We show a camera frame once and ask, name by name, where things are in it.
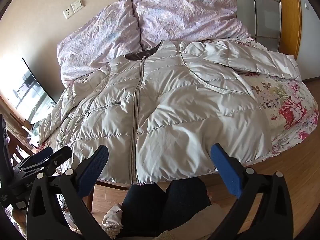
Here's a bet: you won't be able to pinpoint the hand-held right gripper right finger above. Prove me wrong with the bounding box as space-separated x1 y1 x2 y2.
207 143 294 240

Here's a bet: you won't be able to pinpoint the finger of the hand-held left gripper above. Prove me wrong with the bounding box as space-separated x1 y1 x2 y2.
11 147 54 171
19 146 73 180

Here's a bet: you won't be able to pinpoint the pink pillow left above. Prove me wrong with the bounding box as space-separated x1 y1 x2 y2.
57 0 255 87

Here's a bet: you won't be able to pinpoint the flat screen television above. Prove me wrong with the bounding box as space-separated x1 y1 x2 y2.
15 57 57 125

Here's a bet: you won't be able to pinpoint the white wall switch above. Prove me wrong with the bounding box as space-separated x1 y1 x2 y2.
71 0 84 12

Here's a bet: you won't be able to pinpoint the white puffer jacket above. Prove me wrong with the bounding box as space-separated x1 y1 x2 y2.
37 40 300 186

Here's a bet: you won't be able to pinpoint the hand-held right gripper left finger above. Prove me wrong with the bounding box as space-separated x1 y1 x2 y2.
26 144 112 240

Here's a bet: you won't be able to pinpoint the wood framed glass door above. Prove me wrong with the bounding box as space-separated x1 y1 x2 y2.
222 0 303 61

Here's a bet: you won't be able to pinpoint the wooden television cabinet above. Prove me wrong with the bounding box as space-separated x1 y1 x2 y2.
0 110 39 162

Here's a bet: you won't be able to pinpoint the floral bed sheet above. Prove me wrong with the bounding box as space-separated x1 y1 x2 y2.
37 36 319 178

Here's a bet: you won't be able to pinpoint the person's legs in dark pants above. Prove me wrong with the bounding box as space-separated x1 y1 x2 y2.
120 177 212 240

